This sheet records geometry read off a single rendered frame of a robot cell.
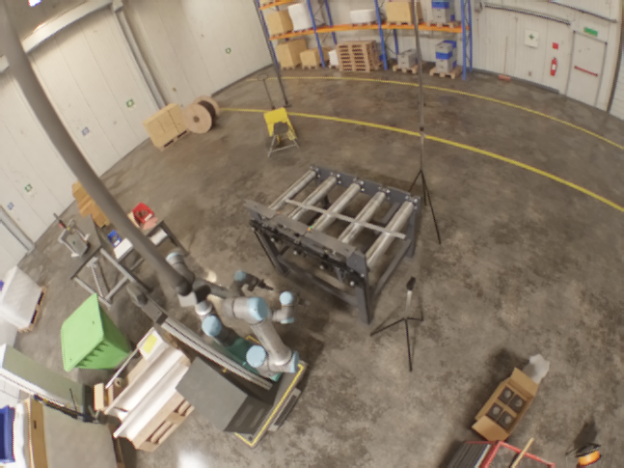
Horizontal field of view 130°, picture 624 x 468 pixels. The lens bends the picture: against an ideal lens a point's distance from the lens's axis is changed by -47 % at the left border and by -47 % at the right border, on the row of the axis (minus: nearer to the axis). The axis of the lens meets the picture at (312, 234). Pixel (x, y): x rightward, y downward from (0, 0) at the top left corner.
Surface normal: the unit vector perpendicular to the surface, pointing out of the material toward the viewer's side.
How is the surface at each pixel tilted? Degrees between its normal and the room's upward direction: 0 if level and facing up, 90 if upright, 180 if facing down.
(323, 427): 0
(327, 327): 0
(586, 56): 90
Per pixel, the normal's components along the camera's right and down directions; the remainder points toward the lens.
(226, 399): -0.22, -0.66
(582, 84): -0.62, 0.66
